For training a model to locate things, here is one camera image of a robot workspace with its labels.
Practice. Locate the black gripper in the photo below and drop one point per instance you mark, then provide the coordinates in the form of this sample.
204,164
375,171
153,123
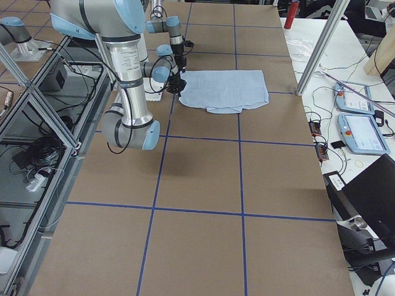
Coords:
176,82
179,54

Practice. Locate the light blue button shirt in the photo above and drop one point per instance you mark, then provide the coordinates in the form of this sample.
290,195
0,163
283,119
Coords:
224,91

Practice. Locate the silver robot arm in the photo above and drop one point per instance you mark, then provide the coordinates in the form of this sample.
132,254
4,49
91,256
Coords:
160,22
117,28

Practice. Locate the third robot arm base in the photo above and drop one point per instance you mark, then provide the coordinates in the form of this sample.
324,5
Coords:
26,48

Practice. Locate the clear plastic bag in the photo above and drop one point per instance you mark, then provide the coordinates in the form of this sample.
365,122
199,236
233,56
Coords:
300,49

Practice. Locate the red cylindrical bottle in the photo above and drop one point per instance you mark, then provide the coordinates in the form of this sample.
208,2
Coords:
292,11

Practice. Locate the white power strip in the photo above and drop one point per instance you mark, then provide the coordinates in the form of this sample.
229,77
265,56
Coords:
35,183

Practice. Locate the upper blue teach pendant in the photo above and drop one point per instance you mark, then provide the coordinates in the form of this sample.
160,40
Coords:
348,101

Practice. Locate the blue teach pendant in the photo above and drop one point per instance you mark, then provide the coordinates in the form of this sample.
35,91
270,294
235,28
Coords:
348,101
361,134

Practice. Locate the lower blue teach pendant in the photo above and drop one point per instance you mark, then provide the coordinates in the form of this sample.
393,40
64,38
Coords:
361,134

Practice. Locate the black laptop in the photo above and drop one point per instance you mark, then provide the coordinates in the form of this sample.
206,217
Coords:
365,206

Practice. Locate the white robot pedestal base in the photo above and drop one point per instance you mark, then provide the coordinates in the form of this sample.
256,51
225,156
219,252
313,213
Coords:
152,88

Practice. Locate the aluminium frame post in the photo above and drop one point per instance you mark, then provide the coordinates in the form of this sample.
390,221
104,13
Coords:
323,40

